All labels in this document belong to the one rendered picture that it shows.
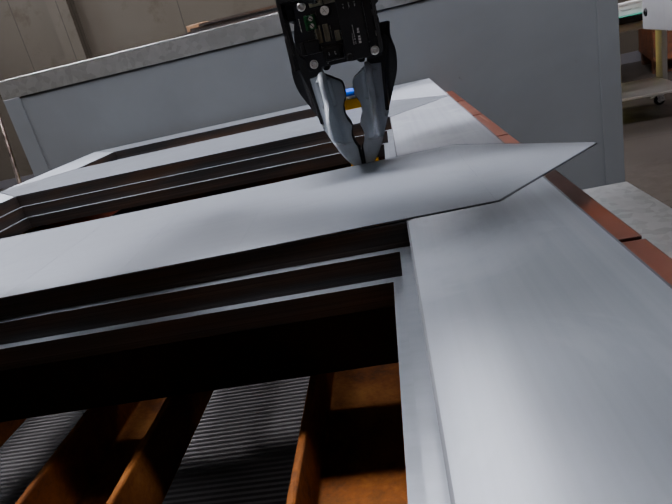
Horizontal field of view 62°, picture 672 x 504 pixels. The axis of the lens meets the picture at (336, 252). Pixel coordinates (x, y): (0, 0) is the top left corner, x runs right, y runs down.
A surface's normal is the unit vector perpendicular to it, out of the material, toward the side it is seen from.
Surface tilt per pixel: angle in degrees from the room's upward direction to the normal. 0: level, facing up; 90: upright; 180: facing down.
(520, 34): 90
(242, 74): 90
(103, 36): 90
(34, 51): 90
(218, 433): 0
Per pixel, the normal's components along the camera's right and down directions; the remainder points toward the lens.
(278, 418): -0.22, -0.91
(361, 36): -0.07, 0.37
